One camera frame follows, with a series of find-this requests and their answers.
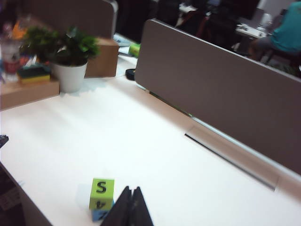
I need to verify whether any green plant in white pot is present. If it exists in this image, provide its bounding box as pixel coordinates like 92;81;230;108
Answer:
22;26;101;93

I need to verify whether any grey desk divider panel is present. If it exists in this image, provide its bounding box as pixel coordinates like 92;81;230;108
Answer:
135;18;301;175

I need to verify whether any green foam letter block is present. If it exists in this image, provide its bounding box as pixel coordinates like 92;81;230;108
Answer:
89;178;115;210

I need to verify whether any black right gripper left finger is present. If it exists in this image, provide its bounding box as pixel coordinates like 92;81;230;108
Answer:
100;186;134;226

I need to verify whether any tall brown cardboard box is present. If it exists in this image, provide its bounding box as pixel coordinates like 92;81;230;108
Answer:
84;37;119;79

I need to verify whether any person in teal shirt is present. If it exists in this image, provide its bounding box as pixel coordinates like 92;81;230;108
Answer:
249;1;301;62

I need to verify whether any black office chair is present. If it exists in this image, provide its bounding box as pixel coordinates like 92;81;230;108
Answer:
197;7;238;50

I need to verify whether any clear bottle with red label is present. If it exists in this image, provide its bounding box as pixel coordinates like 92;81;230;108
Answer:
0;23;22;82

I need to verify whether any flat brown cardboard box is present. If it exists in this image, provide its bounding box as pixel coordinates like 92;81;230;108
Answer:
0;79;61;112

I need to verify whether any short brown desk partition panel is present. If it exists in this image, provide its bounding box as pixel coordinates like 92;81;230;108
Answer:
21;0;119;40

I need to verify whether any green and yellow sponge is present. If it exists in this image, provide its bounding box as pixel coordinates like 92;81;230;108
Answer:
16;65;51;84

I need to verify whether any blue foam number block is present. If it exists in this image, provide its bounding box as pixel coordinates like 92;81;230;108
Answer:
92;200;115;223

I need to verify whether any small black round object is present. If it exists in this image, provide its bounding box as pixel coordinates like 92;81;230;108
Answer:
125;68;137;81

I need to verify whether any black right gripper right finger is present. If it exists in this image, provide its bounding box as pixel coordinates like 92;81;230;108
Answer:
131;186;154;226

